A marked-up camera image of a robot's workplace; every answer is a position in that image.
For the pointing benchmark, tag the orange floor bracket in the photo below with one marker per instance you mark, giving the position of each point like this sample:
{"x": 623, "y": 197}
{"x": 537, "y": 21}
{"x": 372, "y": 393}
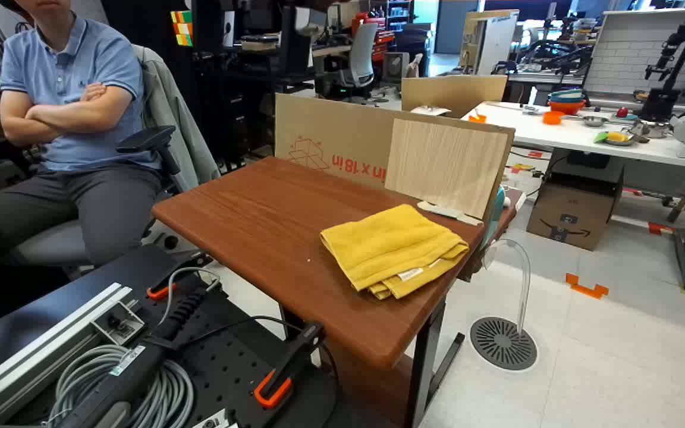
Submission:
{"x": 585, "y": 286}

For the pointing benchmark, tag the white work table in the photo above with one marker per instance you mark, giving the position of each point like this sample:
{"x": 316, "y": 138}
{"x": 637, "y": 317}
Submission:
{"x": 570, "y": 137}

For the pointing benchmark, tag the mustard yellow towel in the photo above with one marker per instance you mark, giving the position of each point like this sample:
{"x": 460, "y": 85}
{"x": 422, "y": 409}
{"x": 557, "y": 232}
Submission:
{"x": 391, "y": 245}

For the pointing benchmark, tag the gray background swivel chair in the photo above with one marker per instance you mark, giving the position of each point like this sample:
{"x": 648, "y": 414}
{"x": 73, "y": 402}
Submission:
{"x": 362, "y": 55}

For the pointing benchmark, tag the seated person blue shirt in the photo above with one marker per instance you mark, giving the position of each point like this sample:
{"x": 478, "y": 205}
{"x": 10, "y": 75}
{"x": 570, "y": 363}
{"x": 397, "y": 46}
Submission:
{"x": 82, "y": 181}

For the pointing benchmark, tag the orange bowl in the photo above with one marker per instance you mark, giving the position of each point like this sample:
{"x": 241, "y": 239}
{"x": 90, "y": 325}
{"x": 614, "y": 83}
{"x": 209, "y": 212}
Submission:
{"x": 551, "y": 117}

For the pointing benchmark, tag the person right forearm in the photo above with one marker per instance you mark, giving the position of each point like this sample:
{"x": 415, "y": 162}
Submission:
{"x": 28, "y": 134}

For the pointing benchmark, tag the tall cardboard white panel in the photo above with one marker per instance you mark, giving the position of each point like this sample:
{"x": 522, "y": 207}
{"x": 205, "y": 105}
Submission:
{"x": 488, "y": 43}

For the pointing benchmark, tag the white pegboard panel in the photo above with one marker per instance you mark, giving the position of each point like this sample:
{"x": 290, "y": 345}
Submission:
{"x": 626, "y": 55}

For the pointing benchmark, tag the gray office chair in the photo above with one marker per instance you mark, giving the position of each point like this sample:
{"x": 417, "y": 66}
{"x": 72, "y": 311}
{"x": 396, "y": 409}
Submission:
{"x": 186, "y": 134}

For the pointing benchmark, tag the person left forearm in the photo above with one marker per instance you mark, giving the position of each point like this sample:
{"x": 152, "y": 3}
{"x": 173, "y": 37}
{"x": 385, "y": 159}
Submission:
{"x": 89, "y": 115}

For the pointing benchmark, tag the teal container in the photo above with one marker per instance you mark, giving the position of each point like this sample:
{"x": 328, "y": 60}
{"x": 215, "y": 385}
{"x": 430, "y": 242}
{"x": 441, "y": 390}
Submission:
{"x": 494, "y": 216}

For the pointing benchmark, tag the small cardboard box printed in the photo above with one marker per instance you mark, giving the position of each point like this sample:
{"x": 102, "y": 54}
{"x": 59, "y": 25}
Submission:
{"x": 568, "y": 216}

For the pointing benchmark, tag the green plate with food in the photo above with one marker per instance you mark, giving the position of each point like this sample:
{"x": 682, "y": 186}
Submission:
{"x": 614, "y": 138}

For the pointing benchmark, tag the aluminum rail profile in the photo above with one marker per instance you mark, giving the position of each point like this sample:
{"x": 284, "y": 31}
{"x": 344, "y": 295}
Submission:
{"x": 41, "y": 344}

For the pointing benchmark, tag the open plain cardboard box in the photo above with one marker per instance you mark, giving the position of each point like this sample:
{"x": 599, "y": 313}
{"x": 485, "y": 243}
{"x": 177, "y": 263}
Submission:
{"x": 453, "y": 92}

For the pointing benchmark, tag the colourful cube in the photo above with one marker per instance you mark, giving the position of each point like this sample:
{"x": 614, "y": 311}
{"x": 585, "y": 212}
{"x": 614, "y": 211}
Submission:
{"x": 180, "y": 28}

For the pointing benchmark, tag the round floor stand gooseneck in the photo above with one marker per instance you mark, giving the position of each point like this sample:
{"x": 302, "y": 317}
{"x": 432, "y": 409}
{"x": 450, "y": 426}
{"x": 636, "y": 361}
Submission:
{"x": 503, "y": 344}

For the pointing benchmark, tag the white flat board piece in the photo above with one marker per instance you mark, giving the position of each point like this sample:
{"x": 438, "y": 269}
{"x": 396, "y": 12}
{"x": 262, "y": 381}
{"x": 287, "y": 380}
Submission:
{"x": 448, "y": 212}

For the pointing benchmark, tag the large black orange clamp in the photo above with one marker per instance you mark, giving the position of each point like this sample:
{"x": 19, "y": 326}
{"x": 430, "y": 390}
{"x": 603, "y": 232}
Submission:
{"x": 290, "y": 361}

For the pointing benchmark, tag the black background robot arm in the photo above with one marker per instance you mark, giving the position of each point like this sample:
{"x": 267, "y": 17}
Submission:
{"x": 658, "y": 102}

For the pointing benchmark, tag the light wood panel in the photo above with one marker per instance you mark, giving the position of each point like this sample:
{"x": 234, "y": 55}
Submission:
{"x": 446, "y": 162}

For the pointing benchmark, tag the black cylindrical bar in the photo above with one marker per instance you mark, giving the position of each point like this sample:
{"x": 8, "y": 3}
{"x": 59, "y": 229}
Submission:
{"x": 146, "y": 357}

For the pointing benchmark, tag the small black orange clamp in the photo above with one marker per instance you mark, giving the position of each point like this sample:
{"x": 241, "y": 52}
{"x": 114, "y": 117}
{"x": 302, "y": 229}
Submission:
{"x": 173, "y": 279}

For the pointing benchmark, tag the red blue bowl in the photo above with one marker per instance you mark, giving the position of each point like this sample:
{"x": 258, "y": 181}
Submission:
{"x": 566, "y": 102}

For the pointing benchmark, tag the black table leg frame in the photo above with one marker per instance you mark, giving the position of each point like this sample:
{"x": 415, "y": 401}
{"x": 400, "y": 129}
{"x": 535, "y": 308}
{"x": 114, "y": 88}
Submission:
{"x": 427, "y": 357}

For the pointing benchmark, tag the person right hand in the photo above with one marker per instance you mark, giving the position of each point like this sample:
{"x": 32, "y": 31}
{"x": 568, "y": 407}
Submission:
{"x": 96, "y": 92}

